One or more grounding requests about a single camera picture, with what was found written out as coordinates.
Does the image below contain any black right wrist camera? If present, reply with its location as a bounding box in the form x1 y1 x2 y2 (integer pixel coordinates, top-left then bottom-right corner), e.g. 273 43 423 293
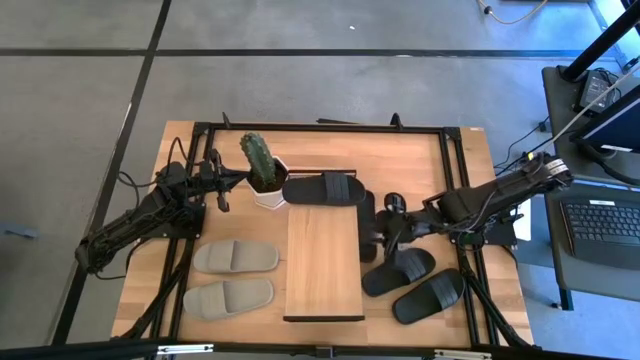
383 191 408 215

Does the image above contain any black stand pole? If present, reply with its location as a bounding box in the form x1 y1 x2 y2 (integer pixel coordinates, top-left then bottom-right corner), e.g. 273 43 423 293
559 0 640 84

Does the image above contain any green cactus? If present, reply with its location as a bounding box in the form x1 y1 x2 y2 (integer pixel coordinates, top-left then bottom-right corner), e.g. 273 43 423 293
239 131 278 194

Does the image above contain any black aluminium table frame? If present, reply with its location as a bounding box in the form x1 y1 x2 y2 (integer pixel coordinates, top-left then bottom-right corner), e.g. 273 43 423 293
0 112 640 360

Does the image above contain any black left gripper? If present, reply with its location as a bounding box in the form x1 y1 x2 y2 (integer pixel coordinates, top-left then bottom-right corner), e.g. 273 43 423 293
195 169 250 213

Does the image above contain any dark laptop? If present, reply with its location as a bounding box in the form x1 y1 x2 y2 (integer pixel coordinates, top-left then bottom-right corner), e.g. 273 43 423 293
558 197 640 272

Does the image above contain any beige slide sandal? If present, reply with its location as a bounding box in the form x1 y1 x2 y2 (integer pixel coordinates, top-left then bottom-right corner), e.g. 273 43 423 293
181 278 276 322
192 239 281 275

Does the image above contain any yellow cable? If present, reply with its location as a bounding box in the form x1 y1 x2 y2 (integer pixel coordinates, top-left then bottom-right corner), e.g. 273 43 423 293
477 0 550 26

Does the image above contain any black power adapter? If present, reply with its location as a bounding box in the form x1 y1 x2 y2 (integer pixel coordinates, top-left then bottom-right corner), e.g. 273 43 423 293
573 68 621 115

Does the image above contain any white hexagonal plant pot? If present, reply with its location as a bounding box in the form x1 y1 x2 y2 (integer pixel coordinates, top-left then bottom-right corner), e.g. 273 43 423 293
243 155 291 211

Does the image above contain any thin white rod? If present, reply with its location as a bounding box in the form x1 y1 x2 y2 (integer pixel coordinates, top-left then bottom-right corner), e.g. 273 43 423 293
551 62 640 144

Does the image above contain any grey desk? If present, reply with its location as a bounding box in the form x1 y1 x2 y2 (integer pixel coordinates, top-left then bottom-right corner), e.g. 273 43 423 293
541 63 640 312

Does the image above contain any dark computer monitor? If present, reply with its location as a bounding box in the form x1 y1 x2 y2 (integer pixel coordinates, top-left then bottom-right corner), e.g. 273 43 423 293
569 83 640 154

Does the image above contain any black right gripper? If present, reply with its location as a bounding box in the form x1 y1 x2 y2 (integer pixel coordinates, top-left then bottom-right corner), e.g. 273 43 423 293
372 209 437 257

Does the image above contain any black slide sandal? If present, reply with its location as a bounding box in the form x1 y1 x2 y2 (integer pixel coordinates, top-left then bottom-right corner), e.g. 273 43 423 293
281 170 368 208
361 247 438 299
356 189 380 264
391 267 467 326

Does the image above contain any black floor cable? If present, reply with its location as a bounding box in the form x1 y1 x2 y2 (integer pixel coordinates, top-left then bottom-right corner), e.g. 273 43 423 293
493 115 554 177

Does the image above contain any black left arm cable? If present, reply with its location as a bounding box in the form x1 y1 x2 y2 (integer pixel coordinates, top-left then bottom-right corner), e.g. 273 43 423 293
167 135 202 169

